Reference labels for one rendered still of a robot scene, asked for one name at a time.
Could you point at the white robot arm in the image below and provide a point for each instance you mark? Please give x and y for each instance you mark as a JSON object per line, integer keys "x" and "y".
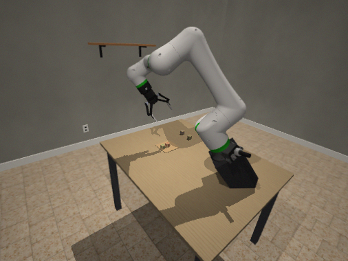
{"x": 190, "y": 45}

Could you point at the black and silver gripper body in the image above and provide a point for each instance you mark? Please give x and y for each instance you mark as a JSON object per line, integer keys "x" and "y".
{"x": 150, "y": 95}

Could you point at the tan flat mat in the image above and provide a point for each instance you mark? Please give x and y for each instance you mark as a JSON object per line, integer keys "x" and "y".
{"x": 168, "y": 149}

